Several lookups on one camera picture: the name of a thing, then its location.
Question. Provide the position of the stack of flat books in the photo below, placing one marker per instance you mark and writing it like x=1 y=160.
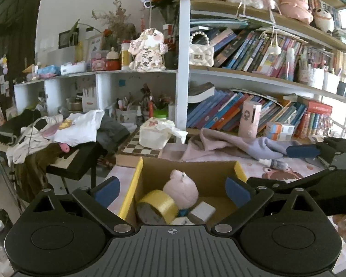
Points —
x=219 y=23

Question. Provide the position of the white clothes pile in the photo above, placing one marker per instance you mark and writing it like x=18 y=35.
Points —
x=75 y=129

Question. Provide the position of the black stool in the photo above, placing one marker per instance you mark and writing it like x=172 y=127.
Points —
x=80 y=161

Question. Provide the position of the yellow jar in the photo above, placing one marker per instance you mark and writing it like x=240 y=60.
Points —
x=126 y=54

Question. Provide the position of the pink plush pig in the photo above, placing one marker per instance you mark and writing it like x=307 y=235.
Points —
x=180 y=190

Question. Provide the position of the row of colourful books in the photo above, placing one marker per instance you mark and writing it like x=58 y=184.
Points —
x=219 y=112
x=248 y=52

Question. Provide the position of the yellow tape roll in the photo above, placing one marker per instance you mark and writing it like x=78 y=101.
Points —
x=160 y=206

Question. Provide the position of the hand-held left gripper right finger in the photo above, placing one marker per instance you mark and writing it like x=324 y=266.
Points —
x=237 y=192

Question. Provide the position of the red jar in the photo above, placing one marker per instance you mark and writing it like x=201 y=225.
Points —
x=113 y=62

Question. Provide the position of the stack of small boxes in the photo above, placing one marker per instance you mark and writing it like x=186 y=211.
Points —
x=279 y=131

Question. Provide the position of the dark door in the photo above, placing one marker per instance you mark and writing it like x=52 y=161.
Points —
x=11 y=34

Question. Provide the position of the blue packet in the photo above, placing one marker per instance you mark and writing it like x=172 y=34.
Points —
x=49 y=70

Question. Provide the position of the white bookshelf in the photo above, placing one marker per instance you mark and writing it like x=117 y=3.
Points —
x=183 y=63

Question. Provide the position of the small paint tube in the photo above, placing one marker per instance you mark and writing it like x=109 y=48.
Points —
x=275 y=164

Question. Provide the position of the pink plush head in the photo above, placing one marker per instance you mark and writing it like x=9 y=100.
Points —
x=295 y=7

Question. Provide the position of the small pink toy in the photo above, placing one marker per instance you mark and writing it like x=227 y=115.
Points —
x=65 y=147

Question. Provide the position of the black picture frame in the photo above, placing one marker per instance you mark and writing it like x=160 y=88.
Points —
x=67 y=39

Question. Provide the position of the black bag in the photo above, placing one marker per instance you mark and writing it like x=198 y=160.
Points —
x=14 y=125

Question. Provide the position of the brown cloth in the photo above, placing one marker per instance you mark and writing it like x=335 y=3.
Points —
x=37 y=173

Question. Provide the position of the thick grey book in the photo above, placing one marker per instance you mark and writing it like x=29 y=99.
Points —
x=200 y=92

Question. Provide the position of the white pen holder bin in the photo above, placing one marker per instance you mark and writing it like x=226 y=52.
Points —
x=311 y=78
x=331 y=83

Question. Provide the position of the panda plush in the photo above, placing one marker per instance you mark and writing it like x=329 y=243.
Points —
x=324 y=20

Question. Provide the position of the white sponge block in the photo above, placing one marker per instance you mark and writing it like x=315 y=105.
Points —
x=180 y=221

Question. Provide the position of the red boxed book set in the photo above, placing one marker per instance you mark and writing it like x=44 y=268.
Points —
x=315 y=118

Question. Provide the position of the white case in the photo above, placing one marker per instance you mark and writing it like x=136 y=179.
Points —
x=73 y=67

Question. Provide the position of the tall pink box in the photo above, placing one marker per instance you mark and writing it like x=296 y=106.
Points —
x=249 y=118

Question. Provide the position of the white quilted handbag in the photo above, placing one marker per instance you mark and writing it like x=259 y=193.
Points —
x=201 y=54

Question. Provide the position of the lavender pink cloth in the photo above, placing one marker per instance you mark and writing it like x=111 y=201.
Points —
x=219 y=144

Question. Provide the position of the pink patterned box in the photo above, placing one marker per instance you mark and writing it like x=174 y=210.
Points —
x=99 y=62

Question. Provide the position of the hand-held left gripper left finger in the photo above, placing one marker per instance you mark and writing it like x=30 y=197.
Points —
x=107 y=192

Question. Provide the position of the green pen cup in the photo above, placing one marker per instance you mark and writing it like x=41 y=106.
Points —
x=160 y=113

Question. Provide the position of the black trash bin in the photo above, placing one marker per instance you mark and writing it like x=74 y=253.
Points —
x=0 y=222

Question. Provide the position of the checkered chessboard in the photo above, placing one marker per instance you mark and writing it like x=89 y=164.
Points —
x=141 y=150

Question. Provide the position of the white wrapped container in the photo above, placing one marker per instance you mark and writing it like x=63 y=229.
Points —
x=152 y=134

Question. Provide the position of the cardboard box with yellow tape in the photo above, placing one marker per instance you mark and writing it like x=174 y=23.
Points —
x=210 y=176

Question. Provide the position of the white pen cup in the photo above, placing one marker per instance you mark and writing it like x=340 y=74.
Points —
x=126 y=117

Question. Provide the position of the person's right hand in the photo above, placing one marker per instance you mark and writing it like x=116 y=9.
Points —
x=342 y=228

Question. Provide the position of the dried flower bouquet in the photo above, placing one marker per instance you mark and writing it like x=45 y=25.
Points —
x=115 y=20

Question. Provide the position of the orange flower bunch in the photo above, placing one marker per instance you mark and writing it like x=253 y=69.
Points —
x=164 y=5

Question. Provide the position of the white power adapter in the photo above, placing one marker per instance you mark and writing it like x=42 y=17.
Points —
x=202 y=212

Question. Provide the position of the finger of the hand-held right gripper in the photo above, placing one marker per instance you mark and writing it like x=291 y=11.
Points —
x=274 y=183
x=302 y=151

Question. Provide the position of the dark grey garment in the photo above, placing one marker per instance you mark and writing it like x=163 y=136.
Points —
x=112 y=131

